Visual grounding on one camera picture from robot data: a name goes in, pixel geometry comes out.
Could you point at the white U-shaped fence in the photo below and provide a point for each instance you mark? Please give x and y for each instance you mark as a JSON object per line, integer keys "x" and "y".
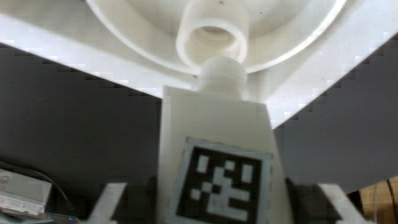
{"x": 52, "y": 28}

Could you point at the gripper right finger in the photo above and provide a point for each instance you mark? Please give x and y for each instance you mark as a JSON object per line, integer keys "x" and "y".
{"x": 322, "y": 205}

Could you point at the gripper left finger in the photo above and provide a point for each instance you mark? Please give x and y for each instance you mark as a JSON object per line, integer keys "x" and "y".
{"x": 125, "y": 206}

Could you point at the white stool leg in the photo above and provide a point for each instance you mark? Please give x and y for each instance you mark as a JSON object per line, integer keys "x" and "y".
{"x": 221, "y": 179}

